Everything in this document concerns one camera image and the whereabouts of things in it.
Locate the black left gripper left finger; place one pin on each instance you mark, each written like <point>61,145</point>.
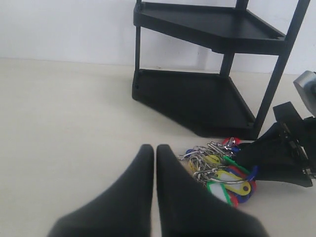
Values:
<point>123,210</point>

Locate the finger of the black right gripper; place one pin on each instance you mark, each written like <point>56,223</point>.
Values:
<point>284,172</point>
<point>270,149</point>

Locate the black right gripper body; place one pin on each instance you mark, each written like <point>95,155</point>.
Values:
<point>300,135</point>

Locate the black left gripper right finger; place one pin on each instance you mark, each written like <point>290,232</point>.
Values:
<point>187,209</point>

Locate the colourful key tag bunch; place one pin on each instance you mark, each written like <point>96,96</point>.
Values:
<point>215,167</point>

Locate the black two-tier corner rack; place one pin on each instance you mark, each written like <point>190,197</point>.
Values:
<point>210,105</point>

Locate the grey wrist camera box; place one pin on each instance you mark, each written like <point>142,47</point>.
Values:
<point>305,84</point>

